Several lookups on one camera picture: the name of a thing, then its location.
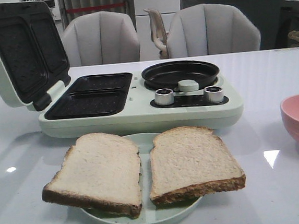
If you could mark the silver control knob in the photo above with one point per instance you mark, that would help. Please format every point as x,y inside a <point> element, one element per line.
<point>164,96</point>
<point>214,94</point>

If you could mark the green breakfast maker base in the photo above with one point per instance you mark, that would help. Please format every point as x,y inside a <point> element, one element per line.
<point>120,103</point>

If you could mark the beige office chair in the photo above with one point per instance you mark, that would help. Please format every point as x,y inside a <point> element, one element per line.
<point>158,32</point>

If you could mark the green breakfast maker lid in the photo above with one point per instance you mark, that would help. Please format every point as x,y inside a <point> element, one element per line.
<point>32,56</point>

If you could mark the left grey upholstered chair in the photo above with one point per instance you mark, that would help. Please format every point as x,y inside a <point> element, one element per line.
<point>101,38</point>

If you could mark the dark grey counter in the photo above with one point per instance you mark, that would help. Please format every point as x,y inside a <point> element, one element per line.
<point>274,18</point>

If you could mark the grey upholstered chair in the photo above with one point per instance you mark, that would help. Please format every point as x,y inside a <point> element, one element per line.
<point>208,29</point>
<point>101,38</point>

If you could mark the black round frying pan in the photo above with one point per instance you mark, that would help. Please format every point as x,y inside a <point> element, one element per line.
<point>168,74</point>

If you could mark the white cabinet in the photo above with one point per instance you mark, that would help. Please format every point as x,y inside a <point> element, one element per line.
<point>167,9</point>

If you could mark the right grey upholstered chair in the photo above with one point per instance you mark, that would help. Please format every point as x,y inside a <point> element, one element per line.
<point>208,29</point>

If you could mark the white bread slice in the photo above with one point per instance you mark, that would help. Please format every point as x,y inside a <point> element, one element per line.
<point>189,162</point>
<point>100,171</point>

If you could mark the right silver control knob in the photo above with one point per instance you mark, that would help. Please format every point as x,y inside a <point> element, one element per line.
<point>214,94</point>

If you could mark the left silver control knob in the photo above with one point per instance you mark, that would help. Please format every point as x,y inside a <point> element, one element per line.
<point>164,96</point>

